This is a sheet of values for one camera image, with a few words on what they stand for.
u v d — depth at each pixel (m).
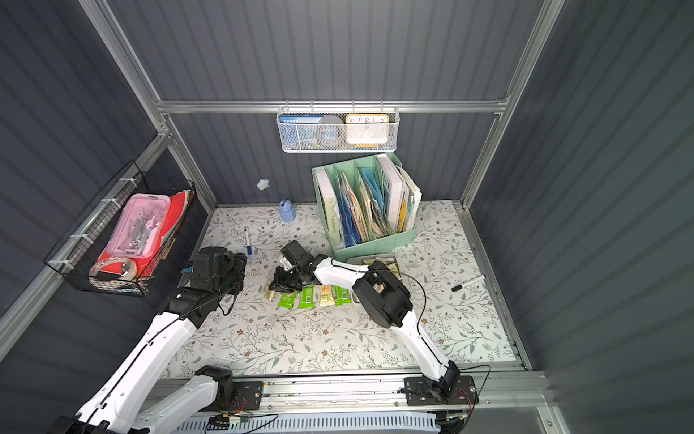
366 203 0.92
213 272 0.58
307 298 0.91
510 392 0.74
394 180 0.93
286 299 0.91
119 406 0.39
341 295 0.91
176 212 0.76
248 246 1.06
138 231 0.72
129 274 0.66
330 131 0.90
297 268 0.77
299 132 0.93
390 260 0.97
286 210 1.09
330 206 0.87
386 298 0.59
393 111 0.89
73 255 0.61
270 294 0.89
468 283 0.95
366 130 0.89
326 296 0.92
